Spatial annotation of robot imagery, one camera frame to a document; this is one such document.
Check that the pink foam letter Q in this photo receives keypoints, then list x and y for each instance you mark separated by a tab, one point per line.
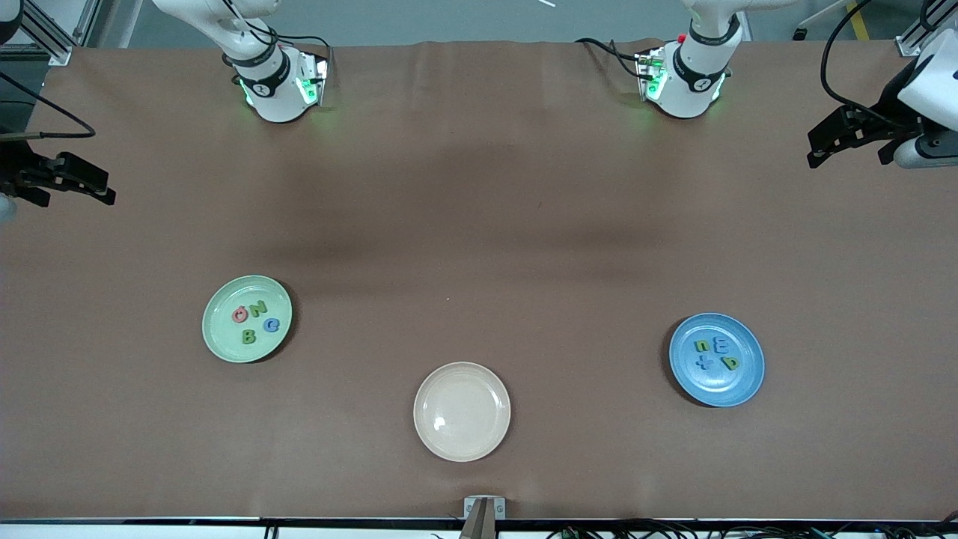
234	314

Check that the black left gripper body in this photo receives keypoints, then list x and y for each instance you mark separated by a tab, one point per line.
893	104

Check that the yellow floor tape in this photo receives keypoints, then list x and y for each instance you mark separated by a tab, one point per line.
858	21

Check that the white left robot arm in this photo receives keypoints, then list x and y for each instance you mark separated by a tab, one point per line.
696	75

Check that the green foam capital B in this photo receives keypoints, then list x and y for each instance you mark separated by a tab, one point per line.
248	337

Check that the blue foam letter m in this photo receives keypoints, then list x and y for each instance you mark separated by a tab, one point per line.
721	345

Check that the aluminium frame profile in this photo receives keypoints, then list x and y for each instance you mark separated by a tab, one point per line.
909	46
46	37

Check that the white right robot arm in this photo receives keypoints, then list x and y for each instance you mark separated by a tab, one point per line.
269	82

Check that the blue foam letter C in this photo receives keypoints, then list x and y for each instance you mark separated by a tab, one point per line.
266	325

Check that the grey metal bracket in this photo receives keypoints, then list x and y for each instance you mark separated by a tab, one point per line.
469	509

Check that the brown table cover cloth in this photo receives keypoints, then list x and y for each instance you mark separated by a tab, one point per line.
150	449

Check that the brown tapered post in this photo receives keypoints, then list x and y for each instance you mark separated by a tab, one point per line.
479	528

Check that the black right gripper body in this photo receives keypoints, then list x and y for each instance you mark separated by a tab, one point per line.
13	166

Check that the blue foam letter x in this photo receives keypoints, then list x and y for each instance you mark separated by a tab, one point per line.
704	362

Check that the green plastic plate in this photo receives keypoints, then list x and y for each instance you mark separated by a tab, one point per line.
224	340

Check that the blue plastic plate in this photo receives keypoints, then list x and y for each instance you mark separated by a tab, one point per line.
741	385

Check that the green foam capital N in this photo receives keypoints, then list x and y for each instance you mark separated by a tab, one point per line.
259	308

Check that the green foam small n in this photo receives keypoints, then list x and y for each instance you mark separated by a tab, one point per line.
697	346

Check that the green foam letter d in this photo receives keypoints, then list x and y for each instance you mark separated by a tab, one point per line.
724	359

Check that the beige plastic plate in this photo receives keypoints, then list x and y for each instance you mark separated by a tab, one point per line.
462	412

